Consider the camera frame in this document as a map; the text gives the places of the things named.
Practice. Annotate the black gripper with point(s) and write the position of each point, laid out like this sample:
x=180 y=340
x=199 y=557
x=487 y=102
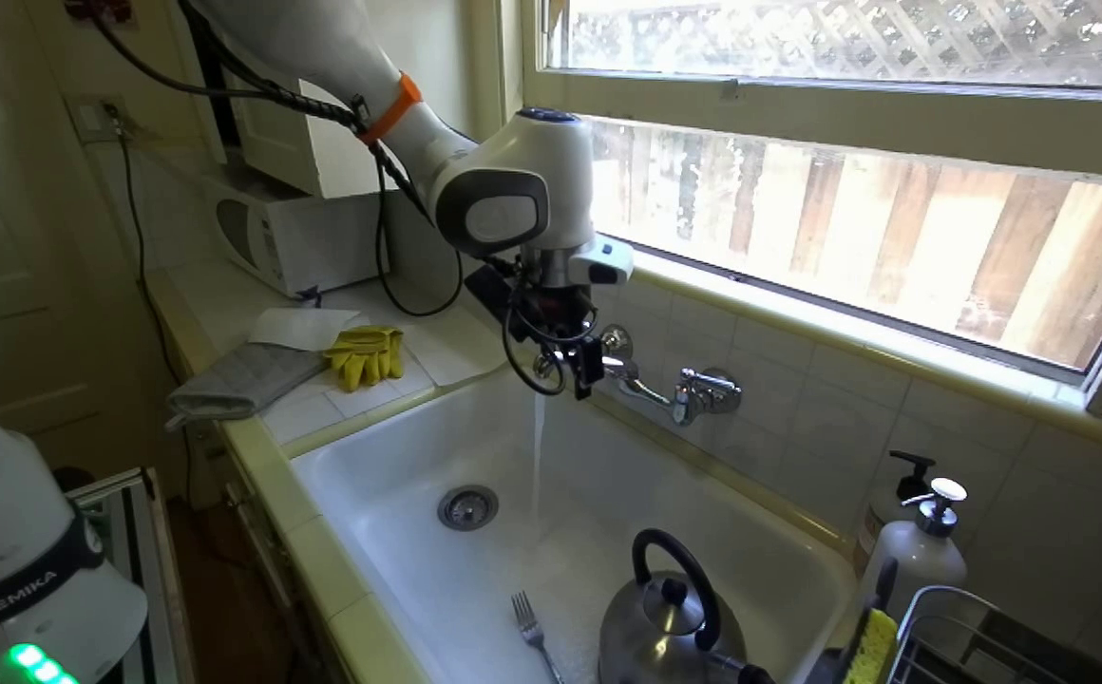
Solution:
x=559 y=325

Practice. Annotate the chrome sink tap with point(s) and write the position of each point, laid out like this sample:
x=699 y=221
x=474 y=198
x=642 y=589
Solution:
x=697 y=389

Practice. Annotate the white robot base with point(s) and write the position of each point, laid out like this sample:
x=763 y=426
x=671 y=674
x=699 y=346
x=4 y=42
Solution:
x=65 y=612

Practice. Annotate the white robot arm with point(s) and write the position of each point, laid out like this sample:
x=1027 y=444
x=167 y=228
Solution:
x=518 y=198

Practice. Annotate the metal sink drain strainer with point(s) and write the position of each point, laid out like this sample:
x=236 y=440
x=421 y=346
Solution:
x=469 y=506

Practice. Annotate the white kitchen sink basin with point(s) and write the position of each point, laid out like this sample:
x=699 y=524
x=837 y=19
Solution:
x=576 y=484

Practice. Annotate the metal fork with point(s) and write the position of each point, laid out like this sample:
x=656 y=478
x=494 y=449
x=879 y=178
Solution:
x=532 y=634

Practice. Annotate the white microwave oven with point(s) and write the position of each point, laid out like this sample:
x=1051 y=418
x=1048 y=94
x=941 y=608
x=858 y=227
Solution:
x=303 y=245

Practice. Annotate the grey folded dish towel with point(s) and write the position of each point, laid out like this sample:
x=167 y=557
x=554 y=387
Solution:
x=241 y=387

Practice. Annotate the dark soap pump bottle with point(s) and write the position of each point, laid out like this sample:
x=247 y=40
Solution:
x=907 y=482

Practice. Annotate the white soap pump bottle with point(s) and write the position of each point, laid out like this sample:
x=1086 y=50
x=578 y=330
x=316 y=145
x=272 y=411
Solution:
x=916 y=553

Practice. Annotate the yellow sponge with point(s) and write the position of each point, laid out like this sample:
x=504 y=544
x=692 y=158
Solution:
x=870 y=649

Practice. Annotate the metal dish rack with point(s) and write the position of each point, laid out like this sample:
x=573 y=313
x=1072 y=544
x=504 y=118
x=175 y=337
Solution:
x=956 y=636

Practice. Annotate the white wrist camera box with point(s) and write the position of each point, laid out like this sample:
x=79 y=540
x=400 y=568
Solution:
x=601 y=259

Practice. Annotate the steel kettle with black handle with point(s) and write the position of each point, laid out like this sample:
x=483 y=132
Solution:
x=666 y=624

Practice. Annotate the kitchen window frame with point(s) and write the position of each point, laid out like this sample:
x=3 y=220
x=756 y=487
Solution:
x=930 y=165

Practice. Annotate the wall power outlet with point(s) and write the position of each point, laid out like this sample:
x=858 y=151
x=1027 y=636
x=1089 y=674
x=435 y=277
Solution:
x=95 y=118

